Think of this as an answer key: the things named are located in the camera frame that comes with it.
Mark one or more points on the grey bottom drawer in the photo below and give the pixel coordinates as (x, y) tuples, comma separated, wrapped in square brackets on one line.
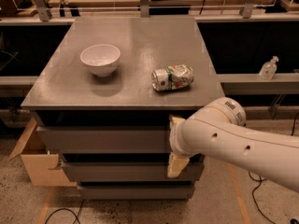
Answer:
[(148, 192)]

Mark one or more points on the open cardboard box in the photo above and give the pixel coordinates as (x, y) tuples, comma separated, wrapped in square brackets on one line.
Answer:
[(43, 167)]

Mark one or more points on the white ceramic bowl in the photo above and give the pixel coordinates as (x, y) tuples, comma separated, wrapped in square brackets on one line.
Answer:
[(101, 59)]

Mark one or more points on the crushed soda can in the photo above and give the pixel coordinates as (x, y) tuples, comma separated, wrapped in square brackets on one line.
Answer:
[(172, 77)]

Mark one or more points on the grey drawer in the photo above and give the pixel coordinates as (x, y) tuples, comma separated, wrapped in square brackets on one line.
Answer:
[(106, 139), (148, 192), (127, 171)]

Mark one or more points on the metal frame railing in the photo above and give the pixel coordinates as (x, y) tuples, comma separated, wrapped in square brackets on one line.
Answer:
[(203, 10)]

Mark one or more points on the grey top drawer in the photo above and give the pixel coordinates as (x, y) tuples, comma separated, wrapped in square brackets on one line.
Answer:
[(106, 139)]

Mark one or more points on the clear sanitizer pump bottle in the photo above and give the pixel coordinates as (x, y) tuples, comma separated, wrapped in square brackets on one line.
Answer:
[(269, 69)]

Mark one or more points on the grey drawer cabinet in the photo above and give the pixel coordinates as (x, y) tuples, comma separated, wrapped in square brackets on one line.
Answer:
[(67, 94)]

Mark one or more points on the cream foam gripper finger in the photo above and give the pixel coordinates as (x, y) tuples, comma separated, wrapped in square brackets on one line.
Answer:
[(175, 121), (176, 164)]

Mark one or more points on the grey middle drawer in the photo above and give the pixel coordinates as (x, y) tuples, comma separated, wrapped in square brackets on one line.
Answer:
[(127, 171)]

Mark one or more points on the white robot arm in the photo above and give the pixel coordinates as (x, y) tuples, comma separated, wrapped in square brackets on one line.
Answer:
[(218, 131)]

